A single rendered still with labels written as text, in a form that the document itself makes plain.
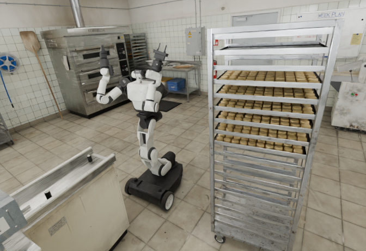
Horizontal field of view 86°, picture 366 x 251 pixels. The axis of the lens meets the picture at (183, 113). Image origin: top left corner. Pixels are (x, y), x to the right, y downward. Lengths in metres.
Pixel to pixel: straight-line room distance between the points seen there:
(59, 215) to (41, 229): 0.11
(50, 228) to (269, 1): 4.98
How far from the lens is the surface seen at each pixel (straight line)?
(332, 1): 4.95
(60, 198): 1.61
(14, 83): 5.61
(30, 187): 1.82
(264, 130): 1.47
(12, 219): 1.26
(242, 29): 1.19
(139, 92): 1.90
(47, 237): 1.68
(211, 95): 1.30
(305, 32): 1.22
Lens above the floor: 1.82
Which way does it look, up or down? 23 degrees down
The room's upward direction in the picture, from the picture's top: 4 degrees counter-clockwise
